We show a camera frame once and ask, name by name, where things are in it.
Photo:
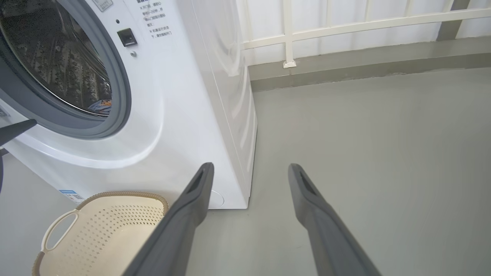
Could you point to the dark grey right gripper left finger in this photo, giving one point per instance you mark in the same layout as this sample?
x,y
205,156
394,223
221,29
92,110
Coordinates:
x,y
176,237

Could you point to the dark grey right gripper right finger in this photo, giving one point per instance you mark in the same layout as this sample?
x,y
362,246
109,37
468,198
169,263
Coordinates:
x,y
330,237

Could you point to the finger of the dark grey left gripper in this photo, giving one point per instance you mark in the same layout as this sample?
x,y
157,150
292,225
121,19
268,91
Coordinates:
x,y
17,130

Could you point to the blue cartoon print garment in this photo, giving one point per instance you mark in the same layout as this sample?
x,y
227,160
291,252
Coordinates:
x,y
102,106

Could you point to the cream perforated laundry basket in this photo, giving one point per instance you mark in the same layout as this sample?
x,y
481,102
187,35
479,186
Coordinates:
x,y
99,237

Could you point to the white front-load washing machine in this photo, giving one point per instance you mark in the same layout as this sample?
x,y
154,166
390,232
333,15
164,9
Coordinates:
x,y
184,115

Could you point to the blue energy label sticker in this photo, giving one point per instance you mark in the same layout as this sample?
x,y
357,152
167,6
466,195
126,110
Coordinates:
x,y
72,196

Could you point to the cream metal railing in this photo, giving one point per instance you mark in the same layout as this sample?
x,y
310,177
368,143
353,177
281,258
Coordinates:
x,y
287,36

